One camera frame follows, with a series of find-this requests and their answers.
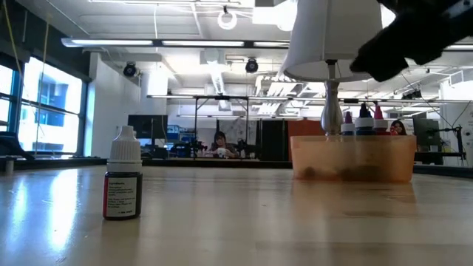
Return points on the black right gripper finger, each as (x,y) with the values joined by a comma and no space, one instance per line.
(377,59)

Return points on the large pink food coloring bottle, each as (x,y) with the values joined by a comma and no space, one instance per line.
(380,123)

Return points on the large blue food coloring bottle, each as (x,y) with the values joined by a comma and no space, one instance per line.
(364,122)

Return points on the orange translucent plastic bin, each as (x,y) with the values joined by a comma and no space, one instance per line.
(391,159)

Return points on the small bottle red-edged label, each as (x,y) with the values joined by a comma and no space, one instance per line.
(123,196)

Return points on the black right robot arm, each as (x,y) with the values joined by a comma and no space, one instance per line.
(462,26)

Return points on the silver lamp white shade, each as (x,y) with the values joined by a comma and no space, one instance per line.
(325,37)

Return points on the person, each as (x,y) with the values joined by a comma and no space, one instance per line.
(221,142)
(398,127)

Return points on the black computer monitor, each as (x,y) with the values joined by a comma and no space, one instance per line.
(151,125)
(425,129)

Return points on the orange partition panel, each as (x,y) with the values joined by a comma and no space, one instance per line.
(303,127)

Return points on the black ceiling spotlight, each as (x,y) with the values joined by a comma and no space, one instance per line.
(251,65)
(129,69)

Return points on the long ceiling light bar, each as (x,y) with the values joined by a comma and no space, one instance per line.
(201,43)

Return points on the large glass window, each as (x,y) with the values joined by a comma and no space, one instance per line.
(55,111)

